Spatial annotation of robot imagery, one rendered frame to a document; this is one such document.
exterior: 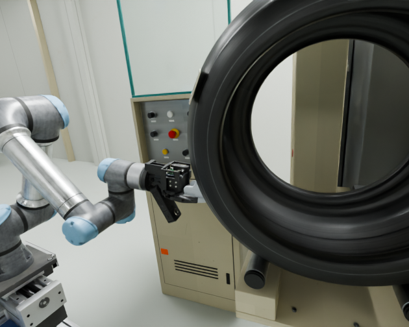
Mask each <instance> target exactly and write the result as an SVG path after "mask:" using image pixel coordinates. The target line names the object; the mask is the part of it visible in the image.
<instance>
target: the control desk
mask: <svg viewBox="0 0 409 327"><path fill-rule="evenodd" d="M190 96H191V93H188V94H179V95H162V96H153V97H136V98H130V104H131V108H132V116H133V120H134V128H135V132H136V139H137V144H138V151H139V155H140V163H141V164H145V163H146V162H149V161H150V160H156V162H157V163H161V164H168V163H169V162H172V161H176V162H184V163H188V164H190V170H191V171H192V177H191V178H190V182H191V181H192V180H195V177H194V174H193V170H192V165H191V162H190V156H189V151H188V135H187V129H188V112H189V108H190V105H189V101H190ZM145 193H146V197H147V205H148V209H149V216H150V221H151V228H152V233H153V241H154V245H155V252H156V260H157V264H158V272H159V276H160V283H161V288H162V293H163V294H167V295H171V296H174V297H179V298H183V299H186V300H190V301H193V302H198V303H200V304H205V305H208V306H212V307H215V308H219V309H224V310H227V311H231V312H236V301H235V288H236V285H237V283H238V279H239V277H240V274H241V271H242V268H243V264H244V262H245V259H246V256H247V253H248V250H249V249H248V248H247V247H245V246H244V245H242V244H241V243H240V242H239V241H238V240H237V239H236V238H235V237H233V236H232V235H231V234H230V233H229V232H228V231H227V230H226V228H225V227H224V226H223V225H222V224H221V223H220V222H219V221H218V219H217V218H216V216H215V215H214V214H213V213H212V211H211V209H210V208H209V206H208V204H207V203H206V202H203V203H181V202H177V201H175V203H176V205H177V206H178V208H179V210H180V212H181V216H180V217H179V218H178V219H177V221H175V222H173V223H168V222H167V220H166V218H165V217H164V214H163V213H162V211H161V209H160V207H159V206H158V204H157V202H156V201H155V198H154V197H153V195H152V193H151V192H150V191H145ZM161 248H163V249H167V250H168V255H166V254H162V253H161Z"/></svg>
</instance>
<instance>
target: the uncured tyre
mask: <svg viewBox="0 0 409 327"><path fill-rule="evenodd" d="M329 40H360V41H364V42H369V43H373V44H375V45H378V46H380V47H383V48H385V49H386V50H388V51H390V52H391V53H393V54H394V55H395V56H397V57H398V58H400V59H401V60H402V61H403V62H404V63H405V64H406V65H407V67H408V68H409V0H253V1H251V2H250V3H249V4H248V5H247V6H246V7H245V8H244V9H243V10H242V11H241V12H240V13H239V14H238V15H237V16H236V17H235V18H234V19H233V20H232V21H231V23H230V24H229V25H228V27H227V28H226V29H225V30H224V31H223V33H222V34H221V36H220V37H219V38H218V39H217V41H216V43H215V44H214V46H213V48H212V49H211V51H210V52H209V54H208V56H207V58H206V60H205V61H204V64H203V66H202V68H201V74H200V76H199V80H198V82H197V85H196V88H195V91H194V94H193V97H192V101H191V103H190V108H189V112H188V129H187V135H188V151H189V156H190V162H191V165H192V170H193V174H194V177H195V180H196V182H197V185H198V187H199V189H200V192H201V194H202V196H203V198H204V199H205V201H206V203H207V204H208V206H209V208H210V209H211V211H212V213H213V214H214V215H215V216H216V218H217V219H218V221H219V222H220V223H221V224H222V225H223V226H224V227H225V228H226V230H227V231H228V232H229V233H230V234H231V235H232V236H233V237H235V238H236V239H237V240H238V241H239V242H240V243H241V244H242V245H244V246H245V247H247V248H248V249H249V250H250V251H252V252H254V253H255V254H256V255H258V256H260V257H261V258H263V259H264V260H266V261H268V262H270V263H272V264H273V265H276V266H277V267H280V268H282V269H284V270H287V271H290V272H291V273H294V274H298V275H300V276H304V277H306V278H310V279H313V280H318V281H322V282H327V283H332V284H340V285H351V286H367V287H375V286H389V285H401V284H409V153H408V154H407V155H406V156H405V158H404V159H403V160H402V162H401V163H400V164H399V165H398V166H397V167H396V168H394V169H393V170H392V171H390V172H389V173H388V174H387V175H385V176H383V177H382V178H380V179H379V180H377V181H375V182H374V183H371V184H369V185H367V186H364V187H362V188H358V189H354V190H351V191H345V192H339V193H319V192H314V191H308V190H305V189H301V188H298V187H295V186H293V185H291V184H289V183H287V182H285V181H284V180H283V179H281V178H279V177H278V176H277V175H276V174H275V173H273V172H272V171H271V170H270V169H269V167H268V166H267V165H266V164H265V163H264V161H263V160H262V159H261V157H260V155H259V153H258V151H257V149H256V147H255V144H254V140H253V135H252V130H251V116H252V111H253V106H254V102H255V99H256V96H257V94H258V92H259V90H260V88H261V86H262V85H263V83H264V81H265V80H266V79H267V77H268V76H269V74H270V73H271V72H272V71H273V70H274V69H275V68H276V67H277V66H278V65H279V64H280V63H281V62H283V61H284V60H285V59H287V57H289V56H291V55H292V54H294V53H296V52H297V51H300V50H301V49H304V48H305V47H308V46H310V45H313V44H316V43H320V42H325V41H329Z"/></svg>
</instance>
